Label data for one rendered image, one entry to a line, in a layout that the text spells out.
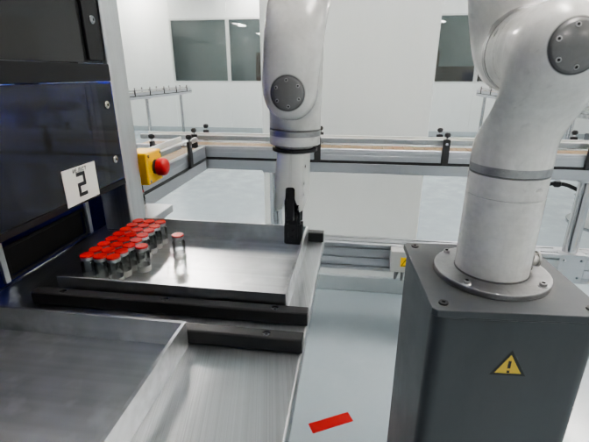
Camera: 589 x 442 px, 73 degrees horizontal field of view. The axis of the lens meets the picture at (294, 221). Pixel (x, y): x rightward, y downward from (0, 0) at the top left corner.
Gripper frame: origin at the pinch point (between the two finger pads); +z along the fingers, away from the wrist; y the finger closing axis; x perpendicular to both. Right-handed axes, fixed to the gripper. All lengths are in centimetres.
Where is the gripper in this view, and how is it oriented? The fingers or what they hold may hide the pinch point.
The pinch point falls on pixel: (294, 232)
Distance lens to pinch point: 72.4
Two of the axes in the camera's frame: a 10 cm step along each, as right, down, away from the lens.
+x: 9.9, 0.6, -1.3
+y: -1.4, 3.4, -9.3
